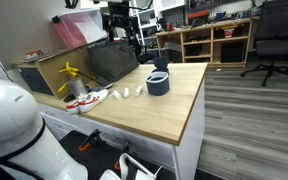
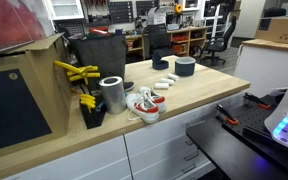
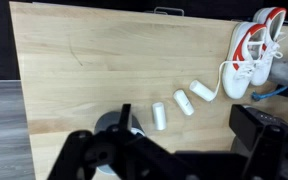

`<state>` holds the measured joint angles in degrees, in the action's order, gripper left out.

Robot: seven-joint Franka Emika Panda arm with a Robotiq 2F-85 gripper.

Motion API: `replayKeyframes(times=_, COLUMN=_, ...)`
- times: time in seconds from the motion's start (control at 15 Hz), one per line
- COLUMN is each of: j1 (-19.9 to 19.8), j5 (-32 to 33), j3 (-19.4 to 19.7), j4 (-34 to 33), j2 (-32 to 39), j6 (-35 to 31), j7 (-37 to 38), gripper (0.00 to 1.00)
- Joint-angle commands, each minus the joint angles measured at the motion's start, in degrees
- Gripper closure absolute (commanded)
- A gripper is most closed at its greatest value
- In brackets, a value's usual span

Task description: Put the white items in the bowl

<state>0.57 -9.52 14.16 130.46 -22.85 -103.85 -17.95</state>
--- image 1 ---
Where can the dark blue round container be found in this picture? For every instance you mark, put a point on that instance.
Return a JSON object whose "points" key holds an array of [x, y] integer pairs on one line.
{"points": [[160, 63]]}

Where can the white cylinder item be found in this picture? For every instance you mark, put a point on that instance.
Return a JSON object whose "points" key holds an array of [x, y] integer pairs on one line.
{"points": [[138, 90], [126, 92], [117, 95]]}

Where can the wooden shelf unit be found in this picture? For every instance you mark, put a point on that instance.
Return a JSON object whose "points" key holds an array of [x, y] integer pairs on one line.
{"points": [[210, 41]]}

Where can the clear plastic bin red contents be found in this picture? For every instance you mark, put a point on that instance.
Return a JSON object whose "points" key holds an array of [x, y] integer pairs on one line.
{"points": [[77, 30]]}

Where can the black office chair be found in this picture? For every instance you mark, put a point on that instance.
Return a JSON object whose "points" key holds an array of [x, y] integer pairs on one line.
{"points": [[277, 40]]}

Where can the silver metal cylinder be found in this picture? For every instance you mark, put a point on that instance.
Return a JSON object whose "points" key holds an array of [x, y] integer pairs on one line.
{"points": [[77, 87]]}

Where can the small yellow clamp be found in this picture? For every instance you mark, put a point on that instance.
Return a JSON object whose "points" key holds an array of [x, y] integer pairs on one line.
{"points": [[63, 87]]}

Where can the white drawer workbench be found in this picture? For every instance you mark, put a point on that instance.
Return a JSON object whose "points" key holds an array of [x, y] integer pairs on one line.
{"points": [[157, 113]]}

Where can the large cardboard box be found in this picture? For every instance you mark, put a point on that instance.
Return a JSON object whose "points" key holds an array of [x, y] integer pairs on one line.
{"points": [[55, 71]]}

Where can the large yellow clamp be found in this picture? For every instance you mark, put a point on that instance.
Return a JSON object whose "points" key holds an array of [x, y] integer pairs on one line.
{"points": [[69, 70]]}

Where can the small black storage bin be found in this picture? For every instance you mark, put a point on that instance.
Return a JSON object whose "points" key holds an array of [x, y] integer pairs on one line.
{"points": [[193, 50]]}

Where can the large black storage bin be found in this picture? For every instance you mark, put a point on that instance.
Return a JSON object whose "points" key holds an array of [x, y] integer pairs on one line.
{"points": [[232, 53]]}

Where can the red white small box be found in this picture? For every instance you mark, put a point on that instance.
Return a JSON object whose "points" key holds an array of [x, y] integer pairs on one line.
{"points": [[229, 32]]}

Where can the white plastic bracket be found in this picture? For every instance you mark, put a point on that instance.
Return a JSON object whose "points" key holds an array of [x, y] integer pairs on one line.
{"points": [[127, 165]]}

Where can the dark blue bowl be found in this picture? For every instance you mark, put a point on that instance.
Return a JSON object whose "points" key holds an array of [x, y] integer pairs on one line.
{"points": [[157, 85]]}

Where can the red toolbox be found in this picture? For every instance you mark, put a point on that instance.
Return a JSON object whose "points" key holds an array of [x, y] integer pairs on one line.
{"points": [[198, 17]]}

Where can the black perforated mounting board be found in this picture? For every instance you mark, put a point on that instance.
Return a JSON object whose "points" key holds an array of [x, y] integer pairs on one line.
{"points": [[94, 160]]}

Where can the black orange bar clamp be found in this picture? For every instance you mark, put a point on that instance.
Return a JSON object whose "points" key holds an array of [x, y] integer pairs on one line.
{"points": [[90, 140], [122, 156]]}

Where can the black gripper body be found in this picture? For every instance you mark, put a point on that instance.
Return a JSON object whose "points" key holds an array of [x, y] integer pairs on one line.
{"points": [[117, 15]]}

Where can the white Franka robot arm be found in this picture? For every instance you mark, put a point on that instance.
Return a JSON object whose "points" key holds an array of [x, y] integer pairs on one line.
{"points": [[14, 133]]}

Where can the black slip-on shoe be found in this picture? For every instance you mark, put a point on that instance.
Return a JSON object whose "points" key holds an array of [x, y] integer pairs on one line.
{"points": [[104, 82]]}

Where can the white red sneaker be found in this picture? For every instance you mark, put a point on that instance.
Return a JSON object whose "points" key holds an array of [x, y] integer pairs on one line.
{"points": [[72, 106], [92, 100]]}

